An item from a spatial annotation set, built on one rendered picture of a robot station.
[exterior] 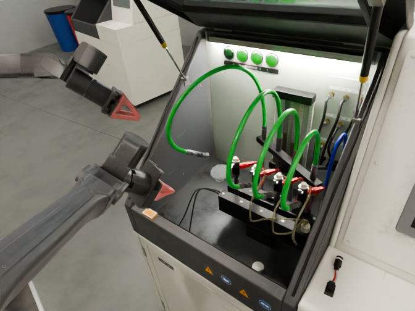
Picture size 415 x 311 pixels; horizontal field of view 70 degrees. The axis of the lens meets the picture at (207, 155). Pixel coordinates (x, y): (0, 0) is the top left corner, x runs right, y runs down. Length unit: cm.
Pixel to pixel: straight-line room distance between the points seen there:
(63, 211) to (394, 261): 82
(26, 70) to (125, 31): 285
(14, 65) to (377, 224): 100
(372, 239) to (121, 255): 172
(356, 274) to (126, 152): 69
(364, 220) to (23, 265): 79
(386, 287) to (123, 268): 165
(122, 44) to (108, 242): 221
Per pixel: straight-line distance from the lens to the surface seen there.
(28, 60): 88
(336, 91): 106
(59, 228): 42
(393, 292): 97
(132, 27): 371
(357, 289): 94
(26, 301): 97
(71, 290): 226
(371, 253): 97
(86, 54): 86
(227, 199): 109
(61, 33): 696
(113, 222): 250
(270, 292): 92
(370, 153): 85
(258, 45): 109
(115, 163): 62
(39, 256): 37
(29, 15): 776
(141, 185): 68
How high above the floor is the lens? 176
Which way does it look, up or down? 37 degrees down
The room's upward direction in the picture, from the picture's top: 6 degrees counter-clockwise
